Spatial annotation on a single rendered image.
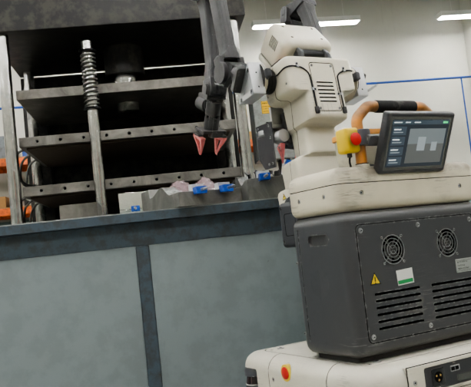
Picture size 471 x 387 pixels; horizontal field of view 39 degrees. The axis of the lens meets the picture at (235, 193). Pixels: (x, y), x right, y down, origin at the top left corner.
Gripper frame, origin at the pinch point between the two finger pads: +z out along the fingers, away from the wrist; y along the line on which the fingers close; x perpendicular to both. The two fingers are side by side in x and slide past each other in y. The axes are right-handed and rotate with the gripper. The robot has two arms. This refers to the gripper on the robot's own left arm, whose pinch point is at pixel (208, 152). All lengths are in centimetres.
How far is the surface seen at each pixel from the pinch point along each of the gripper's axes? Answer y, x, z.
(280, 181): -29.4, 8.0, 10.5
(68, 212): 43, -32, 33
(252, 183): -19.3, 3.8, 12.0
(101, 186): 9, -88, 43
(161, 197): 10.3, -15.5, 23.2
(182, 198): 11.2, 4.3, 16.4
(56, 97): 23, -123, 6
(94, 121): 10, -103, 14
